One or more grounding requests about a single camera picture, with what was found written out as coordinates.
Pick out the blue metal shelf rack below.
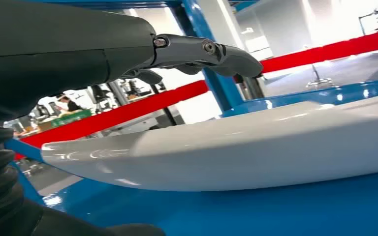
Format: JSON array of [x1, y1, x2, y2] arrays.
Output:
[[4, 0, 378, 236]]

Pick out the person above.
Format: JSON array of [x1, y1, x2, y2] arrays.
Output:
[[57, 94, 84, 113]]

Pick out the green printed board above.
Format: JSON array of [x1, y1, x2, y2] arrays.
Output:
[[50, 109, 94, 128]]

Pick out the red barrier belt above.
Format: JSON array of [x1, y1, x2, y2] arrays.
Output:
[[14, 28, 378, 160]]

